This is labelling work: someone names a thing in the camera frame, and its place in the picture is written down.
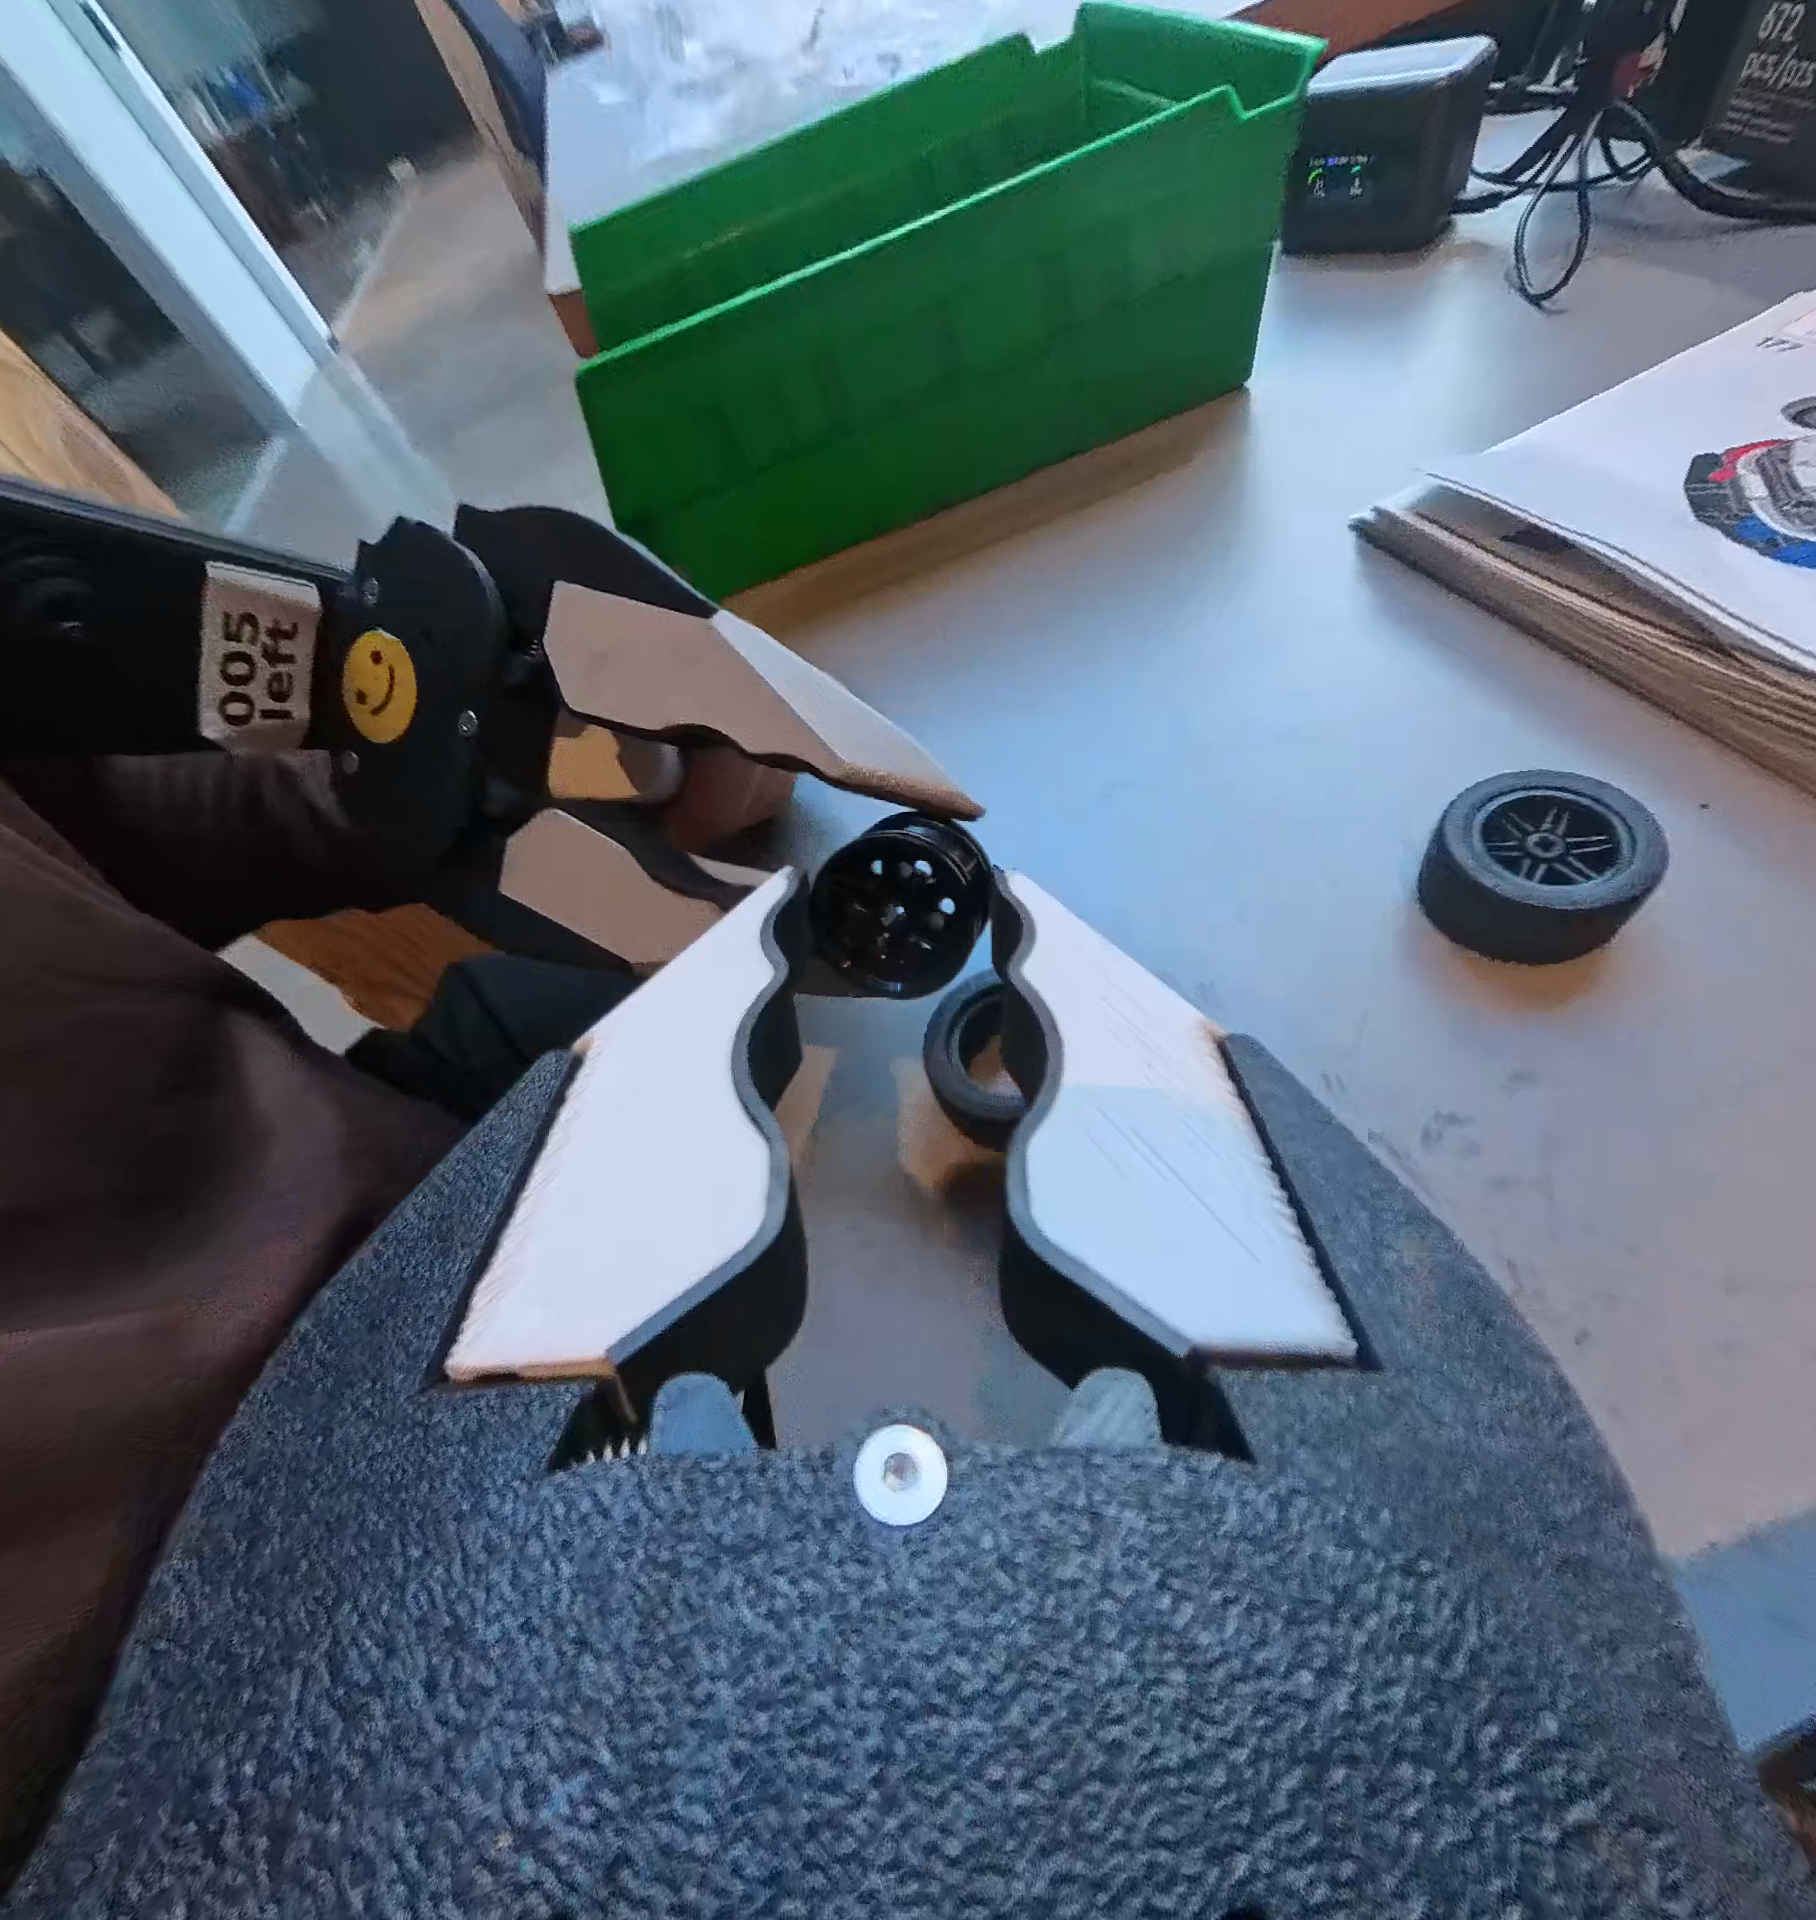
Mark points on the black power bank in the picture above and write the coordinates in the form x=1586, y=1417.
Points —
x=1387, y=105

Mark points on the glass partition with white frame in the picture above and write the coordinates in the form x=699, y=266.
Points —
x=175, y=224

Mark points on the black rubber tire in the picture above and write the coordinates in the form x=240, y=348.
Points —
x=947, y=1084
x=1524, y=930

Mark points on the person's left hand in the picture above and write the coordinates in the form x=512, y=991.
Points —
x=721, y=793

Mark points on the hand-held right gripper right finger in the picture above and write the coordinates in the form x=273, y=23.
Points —
x=1163, y=1170

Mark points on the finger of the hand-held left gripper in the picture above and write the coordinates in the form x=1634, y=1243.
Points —
x=608, y=886
x=729, y=690

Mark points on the clear plastic bags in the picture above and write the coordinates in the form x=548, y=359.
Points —
x=759, y=76

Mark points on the wooden bench top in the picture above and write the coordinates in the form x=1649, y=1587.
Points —
x=24, y=422

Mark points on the plywood base board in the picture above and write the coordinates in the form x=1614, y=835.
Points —
x=998, y=502

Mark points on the person's left forearm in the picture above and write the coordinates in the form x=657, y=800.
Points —
x=175, y=857

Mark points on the toy car instruction booklet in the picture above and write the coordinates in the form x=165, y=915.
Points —
x=1600, y=497

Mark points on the person's brown garment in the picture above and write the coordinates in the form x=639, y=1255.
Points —
x=98, y=1274

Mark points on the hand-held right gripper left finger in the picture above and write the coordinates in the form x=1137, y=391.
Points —
x=654, y=1170

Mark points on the black toy car box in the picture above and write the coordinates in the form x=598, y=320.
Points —
x=1794, y=134

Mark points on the green plastic bin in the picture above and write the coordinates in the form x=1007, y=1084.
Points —
x=923, y=390

